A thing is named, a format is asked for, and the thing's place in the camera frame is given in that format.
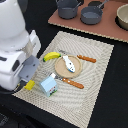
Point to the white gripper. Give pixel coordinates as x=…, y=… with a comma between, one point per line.
x=18, y=60

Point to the light blue milk carton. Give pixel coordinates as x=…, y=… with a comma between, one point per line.
x=48, y=86

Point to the yellow butter block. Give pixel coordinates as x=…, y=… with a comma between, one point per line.
x=30, y=85

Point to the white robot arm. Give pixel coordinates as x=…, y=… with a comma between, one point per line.
x=11, y=21

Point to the yellow toy banana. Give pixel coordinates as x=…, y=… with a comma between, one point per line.
x=51, y=55

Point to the round wooden plate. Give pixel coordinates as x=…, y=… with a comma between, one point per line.
x=61, y=69

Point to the beige woven placemat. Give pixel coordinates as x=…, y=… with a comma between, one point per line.
x=70, y=103

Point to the dark grey pot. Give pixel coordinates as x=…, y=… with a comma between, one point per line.
x=67, y=9

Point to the dark grey saucepan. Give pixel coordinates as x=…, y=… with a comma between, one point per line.
x=92, y=15

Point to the beige bowl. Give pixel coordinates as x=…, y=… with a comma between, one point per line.
x=122, y=14

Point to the fork with wooden handle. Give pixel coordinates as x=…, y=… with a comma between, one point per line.
x=66, y=80

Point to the knife with wooden handle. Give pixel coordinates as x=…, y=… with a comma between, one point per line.
x=79, y=56

